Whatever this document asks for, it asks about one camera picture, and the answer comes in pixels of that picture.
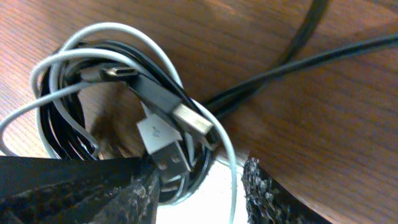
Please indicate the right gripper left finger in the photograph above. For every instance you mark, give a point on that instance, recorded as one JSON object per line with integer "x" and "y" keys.
{"x": 36, "y": 190}

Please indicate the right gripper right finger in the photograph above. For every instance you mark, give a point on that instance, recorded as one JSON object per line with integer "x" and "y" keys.
{"x": 269, "y": 202}

